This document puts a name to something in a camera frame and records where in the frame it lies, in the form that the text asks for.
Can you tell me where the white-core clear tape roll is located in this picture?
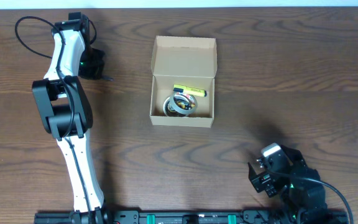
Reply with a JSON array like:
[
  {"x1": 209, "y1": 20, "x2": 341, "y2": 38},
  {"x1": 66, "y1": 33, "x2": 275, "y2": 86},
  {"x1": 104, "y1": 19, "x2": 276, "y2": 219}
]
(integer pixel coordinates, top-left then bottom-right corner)
[{"x1": 163, "y1": 98, "x2": 185, "y2": 117}]

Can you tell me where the cardboard box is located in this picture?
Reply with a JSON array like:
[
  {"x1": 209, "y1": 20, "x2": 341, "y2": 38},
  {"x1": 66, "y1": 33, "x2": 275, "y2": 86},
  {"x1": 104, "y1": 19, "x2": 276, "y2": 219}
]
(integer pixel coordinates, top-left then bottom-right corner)
[{"x1": 149, "y1": 36, "x2": 218, "y2": 128}]

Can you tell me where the clear tape roll red-print core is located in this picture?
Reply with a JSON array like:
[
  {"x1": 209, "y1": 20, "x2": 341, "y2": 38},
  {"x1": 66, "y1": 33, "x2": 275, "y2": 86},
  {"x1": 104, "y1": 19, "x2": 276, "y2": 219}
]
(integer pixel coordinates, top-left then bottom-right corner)
[{"x1": 170, "y1": 92, "x2": 198, "y2": 116}]

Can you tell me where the yellow highlighter marker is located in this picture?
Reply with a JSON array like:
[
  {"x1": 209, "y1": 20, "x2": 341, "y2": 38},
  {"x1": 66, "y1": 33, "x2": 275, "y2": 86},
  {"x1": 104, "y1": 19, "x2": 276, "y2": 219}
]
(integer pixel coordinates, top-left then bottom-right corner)
[{"x1": 173, "y1": 84, "x2": 208, "y2": 97}]

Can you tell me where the yellow correction tape dispenser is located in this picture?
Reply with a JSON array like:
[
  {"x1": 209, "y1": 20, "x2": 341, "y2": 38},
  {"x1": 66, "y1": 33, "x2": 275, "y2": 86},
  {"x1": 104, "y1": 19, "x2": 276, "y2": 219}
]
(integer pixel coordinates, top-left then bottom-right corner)
[{"x1": 167, "y1": 97, "x2": 195, "y2": 112}]

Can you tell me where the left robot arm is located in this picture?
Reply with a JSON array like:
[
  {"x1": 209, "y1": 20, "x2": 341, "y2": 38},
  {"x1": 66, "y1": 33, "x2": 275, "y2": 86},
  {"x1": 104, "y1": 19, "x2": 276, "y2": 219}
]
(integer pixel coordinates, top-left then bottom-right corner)
[{"x1": 32, "y1": 12, "x2": 106, "y2": 223}]

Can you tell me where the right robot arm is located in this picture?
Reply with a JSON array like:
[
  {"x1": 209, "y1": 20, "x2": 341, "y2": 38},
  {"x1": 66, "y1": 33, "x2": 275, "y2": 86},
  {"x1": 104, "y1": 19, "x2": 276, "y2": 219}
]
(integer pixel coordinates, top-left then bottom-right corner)
[{"x1": 243, "y1": 143, "x2": 333, "y2": 223}]

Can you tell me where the left black cable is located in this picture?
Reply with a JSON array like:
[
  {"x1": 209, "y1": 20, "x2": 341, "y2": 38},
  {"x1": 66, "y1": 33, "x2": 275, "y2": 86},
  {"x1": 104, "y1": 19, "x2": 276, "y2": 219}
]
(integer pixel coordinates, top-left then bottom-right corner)
[{"x1": 14, "y1": 16, "x2": 98, "y2": 218}]

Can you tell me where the black cable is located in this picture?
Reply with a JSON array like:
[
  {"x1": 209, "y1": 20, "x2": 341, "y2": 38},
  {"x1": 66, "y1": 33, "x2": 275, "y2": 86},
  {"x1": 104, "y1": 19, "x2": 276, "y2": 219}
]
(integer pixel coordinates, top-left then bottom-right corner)
[
  {"x1": 14, "y1": 16, "x2": 98, "y2": 218},
  {"x1": 265, "y1": 169, "x2": 354, "y2": 224}
]

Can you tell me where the right black cable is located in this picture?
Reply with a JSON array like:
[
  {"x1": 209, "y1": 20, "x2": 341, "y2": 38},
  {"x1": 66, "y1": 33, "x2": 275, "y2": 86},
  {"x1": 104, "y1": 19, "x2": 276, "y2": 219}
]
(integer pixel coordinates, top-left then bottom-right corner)
[{"x1": 265, "y1": 169, "x2": 354, "y2": 224}]

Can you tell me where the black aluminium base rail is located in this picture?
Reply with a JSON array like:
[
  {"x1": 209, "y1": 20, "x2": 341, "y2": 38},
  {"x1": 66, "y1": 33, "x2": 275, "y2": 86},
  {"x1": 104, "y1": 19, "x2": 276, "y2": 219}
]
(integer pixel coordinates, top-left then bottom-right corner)
[{"x1": 33, "y1": 210, "x2": 349, "y2": 224}]

